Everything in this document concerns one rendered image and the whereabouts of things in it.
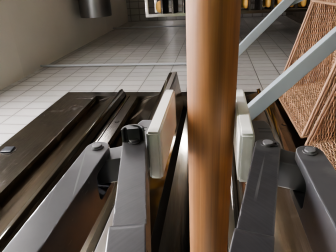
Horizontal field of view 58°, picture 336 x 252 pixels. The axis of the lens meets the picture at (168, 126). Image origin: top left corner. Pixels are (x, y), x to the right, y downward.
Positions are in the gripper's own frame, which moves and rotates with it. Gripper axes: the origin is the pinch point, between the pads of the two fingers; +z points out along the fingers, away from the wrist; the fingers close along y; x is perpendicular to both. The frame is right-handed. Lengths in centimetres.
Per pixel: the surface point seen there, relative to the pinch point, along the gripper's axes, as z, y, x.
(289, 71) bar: 36.0, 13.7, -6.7
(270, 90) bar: 35.8, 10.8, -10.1
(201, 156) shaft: -1.2, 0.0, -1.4
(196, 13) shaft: -1.0, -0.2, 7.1
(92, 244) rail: 24, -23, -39
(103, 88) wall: 161, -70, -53
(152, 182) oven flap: 58, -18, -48
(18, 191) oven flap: 59, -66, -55
